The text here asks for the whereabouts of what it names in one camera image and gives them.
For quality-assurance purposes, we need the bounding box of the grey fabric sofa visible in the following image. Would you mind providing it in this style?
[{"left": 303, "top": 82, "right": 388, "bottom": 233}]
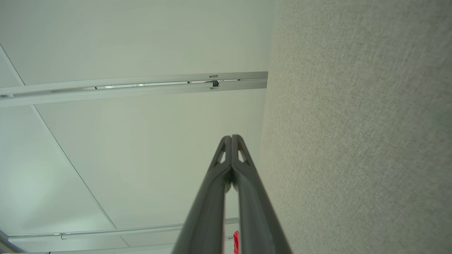
[{"left": 260, "top": 0, "right": 452, "bottom": 254}]

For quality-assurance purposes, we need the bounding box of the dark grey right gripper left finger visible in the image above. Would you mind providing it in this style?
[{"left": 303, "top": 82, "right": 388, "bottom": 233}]
[{"left": 172, "top": 135, "right": 232, "bottom": 254}]

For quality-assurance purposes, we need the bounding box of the grey metal partition post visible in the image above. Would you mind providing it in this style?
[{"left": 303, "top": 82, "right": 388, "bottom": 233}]
[
  {"left": 0, "top": 71, "right": 269, "bottom": 107},
  {"left": 8, "top": 218, "right": 240, "bottom": 242}
]

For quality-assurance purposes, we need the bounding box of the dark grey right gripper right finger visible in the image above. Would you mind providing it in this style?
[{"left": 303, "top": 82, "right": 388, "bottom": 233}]
[{"left": 232, "top": 134, "right": 293, "bottom": 254}]

